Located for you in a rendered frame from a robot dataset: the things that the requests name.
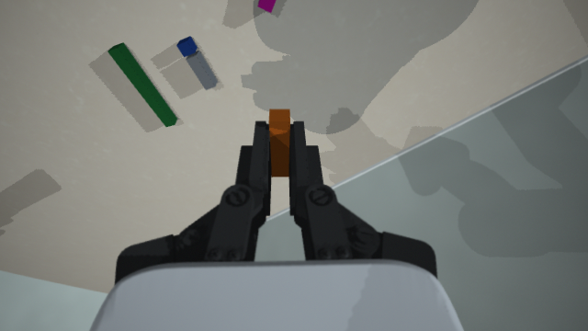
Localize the green rod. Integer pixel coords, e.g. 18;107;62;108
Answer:
108;43;177;127

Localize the magenta rectangular block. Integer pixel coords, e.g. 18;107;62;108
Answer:
258;0;276;13

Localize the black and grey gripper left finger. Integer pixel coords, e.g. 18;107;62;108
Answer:
115;121;272;285

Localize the small blue cube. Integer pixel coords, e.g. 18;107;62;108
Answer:
177;36;198;57

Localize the orange-brown rectangular block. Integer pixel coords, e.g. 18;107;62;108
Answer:
269;109;290;177

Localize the grey rectangular block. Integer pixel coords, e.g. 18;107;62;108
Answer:
186;50;218;90

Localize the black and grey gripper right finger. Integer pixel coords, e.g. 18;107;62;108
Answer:
288;121;437;278

